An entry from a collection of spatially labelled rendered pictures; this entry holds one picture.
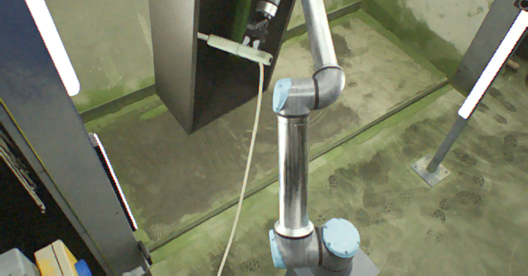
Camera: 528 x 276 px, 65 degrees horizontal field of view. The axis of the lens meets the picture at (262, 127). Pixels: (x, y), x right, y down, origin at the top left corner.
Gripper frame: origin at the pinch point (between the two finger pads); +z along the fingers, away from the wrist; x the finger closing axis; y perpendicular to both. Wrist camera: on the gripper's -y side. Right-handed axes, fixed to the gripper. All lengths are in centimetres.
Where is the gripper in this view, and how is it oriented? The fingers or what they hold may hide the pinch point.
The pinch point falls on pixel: (247, 54)
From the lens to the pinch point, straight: 191.0
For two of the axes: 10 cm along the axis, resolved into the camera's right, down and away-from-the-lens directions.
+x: -8.9, -3.7, 2.5
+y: 2.6, 0.2, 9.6
